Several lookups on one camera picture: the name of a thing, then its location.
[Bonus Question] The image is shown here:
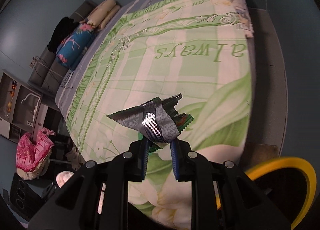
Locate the silver foil snack wrapper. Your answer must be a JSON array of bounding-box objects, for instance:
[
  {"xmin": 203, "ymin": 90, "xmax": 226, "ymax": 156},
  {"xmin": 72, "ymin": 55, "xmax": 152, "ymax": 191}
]
[{"xmin": 107, "ymin": 94, "xmax": 194, "ymax": 149}]

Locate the yellow rimmed trash bin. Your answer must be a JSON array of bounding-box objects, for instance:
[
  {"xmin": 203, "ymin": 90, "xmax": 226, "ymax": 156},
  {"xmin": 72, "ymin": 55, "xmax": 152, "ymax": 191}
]
[{"xmin": 208, "ymin": 157, "xmax": 317, "ymax": 229}]

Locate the green floral bed quilt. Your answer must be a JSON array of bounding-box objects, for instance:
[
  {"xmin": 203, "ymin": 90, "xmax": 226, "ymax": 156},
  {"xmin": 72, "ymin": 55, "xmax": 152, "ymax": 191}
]
[{"xmin": 66, "ymin": 0, "xmax": 254, "ymax": 230}]

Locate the pink plastic bag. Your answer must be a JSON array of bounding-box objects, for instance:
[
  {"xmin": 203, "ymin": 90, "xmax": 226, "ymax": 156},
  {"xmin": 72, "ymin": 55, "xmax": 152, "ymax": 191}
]
[{"xmin": 16, "ymin": 128, "xmax": 56, "ymax": 173}]

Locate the grey padded headboard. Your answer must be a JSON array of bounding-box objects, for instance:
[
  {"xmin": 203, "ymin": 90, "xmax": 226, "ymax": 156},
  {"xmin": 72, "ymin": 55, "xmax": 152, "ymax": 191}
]
[{"xmin": 28, "ymin": 0, "xmax": 97, "ymax": 98}]

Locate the blue floral folded blanket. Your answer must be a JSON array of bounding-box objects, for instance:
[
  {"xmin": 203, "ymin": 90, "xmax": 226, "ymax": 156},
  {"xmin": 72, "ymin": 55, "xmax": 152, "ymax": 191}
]
[{"xmin": 56, "ymin": 23, "xmax": 95, "ymax": 70}]

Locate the white shelf unit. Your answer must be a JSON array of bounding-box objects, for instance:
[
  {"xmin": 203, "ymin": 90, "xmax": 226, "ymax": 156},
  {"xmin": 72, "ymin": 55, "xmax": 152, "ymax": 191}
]
[{"xmin": 1, "ymin": 70, "xmax": 62, "ymax": 143}]

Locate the beige folded pillow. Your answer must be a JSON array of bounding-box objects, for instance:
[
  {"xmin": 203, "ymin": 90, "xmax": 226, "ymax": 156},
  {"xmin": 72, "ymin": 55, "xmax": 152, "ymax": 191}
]
[{"xmin": 81, "ymin": 0, "xmax": 120, "ymax": 31}]

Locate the black clothing pile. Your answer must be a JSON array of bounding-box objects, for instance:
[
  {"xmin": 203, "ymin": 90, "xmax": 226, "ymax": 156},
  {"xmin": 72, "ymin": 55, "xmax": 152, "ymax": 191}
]
[{"xmin": 47, "ymin": 17, "xmax": 79, "ymax": 53}]

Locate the black charging cable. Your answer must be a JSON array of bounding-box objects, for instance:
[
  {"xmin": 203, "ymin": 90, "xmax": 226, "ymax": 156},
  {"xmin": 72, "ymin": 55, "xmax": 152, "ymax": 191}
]
[{"xmin": 32, "ymin": 56, "xmax": 74, "ymax": 89}]

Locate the dark bed frame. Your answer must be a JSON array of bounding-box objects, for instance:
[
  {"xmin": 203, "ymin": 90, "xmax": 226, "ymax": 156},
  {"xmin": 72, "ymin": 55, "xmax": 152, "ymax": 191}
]
[{"xmin": 240, "ymin": 8, "xmax": 288, "ymax": 169}]

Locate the wall power socket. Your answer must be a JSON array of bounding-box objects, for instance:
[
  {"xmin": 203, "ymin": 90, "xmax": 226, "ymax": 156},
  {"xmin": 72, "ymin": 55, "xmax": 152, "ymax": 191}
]
[{"xmin": 29, "ymin": 57, "xmax": 36, "ymax": 69}]

